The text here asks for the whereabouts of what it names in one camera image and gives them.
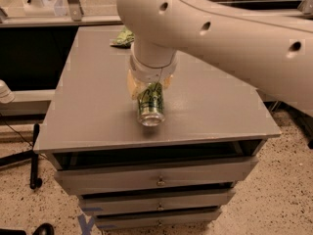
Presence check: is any green chip bag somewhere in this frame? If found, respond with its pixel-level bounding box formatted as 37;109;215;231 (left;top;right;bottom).
111;26;135;49

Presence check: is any white cylinder object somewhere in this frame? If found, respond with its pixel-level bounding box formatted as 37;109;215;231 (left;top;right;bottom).
0;79;15;104

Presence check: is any grey drawer cabinet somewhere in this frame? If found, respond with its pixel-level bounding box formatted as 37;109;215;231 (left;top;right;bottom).
35;26;280;231

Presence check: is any bottom grey drawer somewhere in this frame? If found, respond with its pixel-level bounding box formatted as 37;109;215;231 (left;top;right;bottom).
95;208;221;230

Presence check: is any black stand leg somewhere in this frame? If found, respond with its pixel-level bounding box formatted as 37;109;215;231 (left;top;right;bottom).
0;123;43;190

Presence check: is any top grey drawer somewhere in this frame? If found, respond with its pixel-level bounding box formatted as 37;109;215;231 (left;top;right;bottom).
55;157;258;195

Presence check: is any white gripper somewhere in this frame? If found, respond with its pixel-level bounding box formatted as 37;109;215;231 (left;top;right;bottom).
127;54;178;100

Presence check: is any metal railing frame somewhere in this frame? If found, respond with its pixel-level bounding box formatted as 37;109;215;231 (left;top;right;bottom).
0;0;312;27

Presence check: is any green soda can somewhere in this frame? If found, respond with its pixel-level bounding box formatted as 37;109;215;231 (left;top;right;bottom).
137;82;165;127

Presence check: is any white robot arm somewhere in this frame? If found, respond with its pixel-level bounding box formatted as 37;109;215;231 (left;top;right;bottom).
116;0;313;116

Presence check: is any middle grey drawer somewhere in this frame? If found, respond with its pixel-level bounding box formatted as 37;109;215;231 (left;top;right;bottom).
79;189;235;215

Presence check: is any grey drawer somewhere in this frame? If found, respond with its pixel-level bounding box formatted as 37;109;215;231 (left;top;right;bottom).
95;208;221;230
55;157;258;195
79;189;235;215

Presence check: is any black round object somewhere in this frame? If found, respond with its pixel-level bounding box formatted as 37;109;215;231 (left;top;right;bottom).
32;223;55;235

